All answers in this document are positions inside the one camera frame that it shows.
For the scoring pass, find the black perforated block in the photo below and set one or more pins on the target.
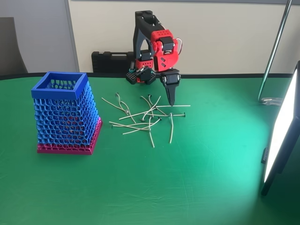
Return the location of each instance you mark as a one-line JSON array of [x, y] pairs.
[[131, 78]]

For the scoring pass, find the bright led light panel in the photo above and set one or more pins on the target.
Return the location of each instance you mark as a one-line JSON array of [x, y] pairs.
[[286, 117]]

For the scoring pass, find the blue and magenta mesh basket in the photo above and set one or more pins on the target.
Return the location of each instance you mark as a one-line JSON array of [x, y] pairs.
[[54, 93]]

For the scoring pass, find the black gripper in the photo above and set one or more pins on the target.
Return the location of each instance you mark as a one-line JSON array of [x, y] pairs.
[[172, 79]]

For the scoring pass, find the metal stand pole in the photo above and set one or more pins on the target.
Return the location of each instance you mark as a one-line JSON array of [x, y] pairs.
[[279, 35]]

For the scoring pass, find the black plastic tool case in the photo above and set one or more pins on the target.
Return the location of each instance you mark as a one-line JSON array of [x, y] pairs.
[[110, 62]]

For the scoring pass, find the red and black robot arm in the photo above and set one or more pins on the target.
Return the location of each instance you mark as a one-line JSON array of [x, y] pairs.
[[164, 58]]

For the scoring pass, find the waxed candle wick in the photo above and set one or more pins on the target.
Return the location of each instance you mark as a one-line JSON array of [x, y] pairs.
[[112, 103], [131, 116], [131, 132], [182, 106], [150, 99], [178, 115], [116, 126], [118, 99], [113, 122], [145, 99], [157, 100], [152, 140]]

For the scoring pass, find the green cloth with black rim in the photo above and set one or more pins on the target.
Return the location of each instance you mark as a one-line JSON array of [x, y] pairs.
[[150, 182]]

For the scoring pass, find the small wrist camera on bracket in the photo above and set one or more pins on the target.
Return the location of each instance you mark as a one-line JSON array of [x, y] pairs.
[[147, 75]]

